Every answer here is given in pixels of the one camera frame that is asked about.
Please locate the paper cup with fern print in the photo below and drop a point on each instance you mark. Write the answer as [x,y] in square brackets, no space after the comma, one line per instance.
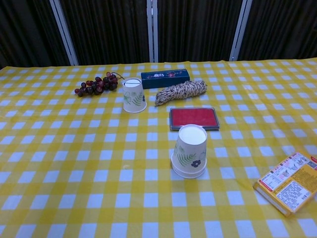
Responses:
[133,101]

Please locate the paper cup blue flower print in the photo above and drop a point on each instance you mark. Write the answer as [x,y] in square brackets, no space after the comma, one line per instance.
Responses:
[190,148]

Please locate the paper cup green flower print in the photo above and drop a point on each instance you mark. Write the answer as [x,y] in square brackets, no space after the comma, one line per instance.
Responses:
[188,175]

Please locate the red ink pad in case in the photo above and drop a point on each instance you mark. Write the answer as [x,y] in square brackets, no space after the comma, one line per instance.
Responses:
[193,116]

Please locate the dark blue floral box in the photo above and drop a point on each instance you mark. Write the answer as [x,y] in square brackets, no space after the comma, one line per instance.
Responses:
[163,78]

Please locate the dark red grape bunch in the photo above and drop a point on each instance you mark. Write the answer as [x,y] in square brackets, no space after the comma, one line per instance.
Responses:
[94,87]

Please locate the yellow white checked tablecloth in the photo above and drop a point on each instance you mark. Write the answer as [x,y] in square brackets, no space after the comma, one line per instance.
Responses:
[74,148]

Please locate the black pleated screen panel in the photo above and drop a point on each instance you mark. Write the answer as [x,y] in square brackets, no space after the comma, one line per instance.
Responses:
[106,29]
[198,29]
[284,27]
[24,29]

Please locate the yellow printed food box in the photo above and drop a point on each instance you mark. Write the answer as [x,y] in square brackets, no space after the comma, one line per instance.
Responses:
[289,188]

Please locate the white screen frame post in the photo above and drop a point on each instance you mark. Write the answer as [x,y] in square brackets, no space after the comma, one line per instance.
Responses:
[239,27]
[152,32]
[64,32]

